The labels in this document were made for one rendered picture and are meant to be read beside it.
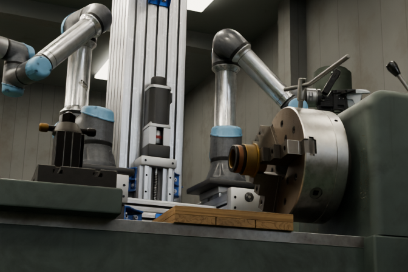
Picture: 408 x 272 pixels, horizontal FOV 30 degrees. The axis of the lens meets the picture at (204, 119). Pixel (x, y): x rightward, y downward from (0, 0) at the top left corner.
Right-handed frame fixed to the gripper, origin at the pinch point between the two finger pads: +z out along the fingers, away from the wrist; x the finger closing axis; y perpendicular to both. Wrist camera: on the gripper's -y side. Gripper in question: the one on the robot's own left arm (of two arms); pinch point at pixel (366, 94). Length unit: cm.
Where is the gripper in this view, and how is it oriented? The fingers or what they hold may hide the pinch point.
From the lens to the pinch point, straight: 311.4
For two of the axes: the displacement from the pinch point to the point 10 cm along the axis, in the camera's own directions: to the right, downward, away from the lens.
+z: 10.0, 0.3, 0.1
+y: -0.3, 9.8, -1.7
